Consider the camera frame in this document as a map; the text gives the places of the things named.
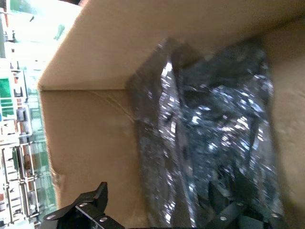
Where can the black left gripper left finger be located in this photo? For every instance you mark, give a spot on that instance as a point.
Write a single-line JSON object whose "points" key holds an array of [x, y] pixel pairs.
{"points": [[95, 207]]}

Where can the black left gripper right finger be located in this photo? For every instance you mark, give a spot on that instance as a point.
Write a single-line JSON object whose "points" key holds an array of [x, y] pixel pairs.
{"points": [[238, 214]]}

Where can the grey antistatic bag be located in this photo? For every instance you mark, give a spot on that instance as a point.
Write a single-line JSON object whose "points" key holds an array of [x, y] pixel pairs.
{"points": [[226, 114]]}

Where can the brown cardboard box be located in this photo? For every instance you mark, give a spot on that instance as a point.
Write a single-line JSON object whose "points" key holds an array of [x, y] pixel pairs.
{"points": [[90, 133]]}

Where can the cream pipe workbench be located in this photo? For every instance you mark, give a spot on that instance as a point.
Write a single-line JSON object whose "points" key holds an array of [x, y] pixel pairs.
{"points": [[23, 171]]}

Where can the white rack with green mat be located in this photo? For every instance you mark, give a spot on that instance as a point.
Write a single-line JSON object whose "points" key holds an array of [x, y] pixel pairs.
{"points": [[4, 88]]}

